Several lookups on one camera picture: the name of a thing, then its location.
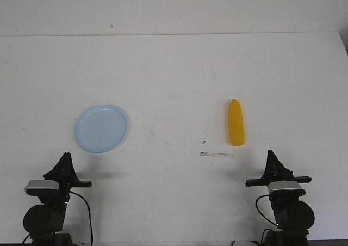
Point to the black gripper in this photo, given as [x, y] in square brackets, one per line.
[59, 173]
[274, 168]

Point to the light blue round plate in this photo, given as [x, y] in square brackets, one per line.
[101, 128]

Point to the yellow corn cob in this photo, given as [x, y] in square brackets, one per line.
[235, 123]

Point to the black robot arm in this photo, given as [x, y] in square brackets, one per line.
[293, 217]
[44, 222]

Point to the clear horizontal tape strip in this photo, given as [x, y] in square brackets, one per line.
[211, 154]

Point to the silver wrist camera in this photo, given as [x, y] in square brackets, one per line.
[37, 187]
[285, 186]

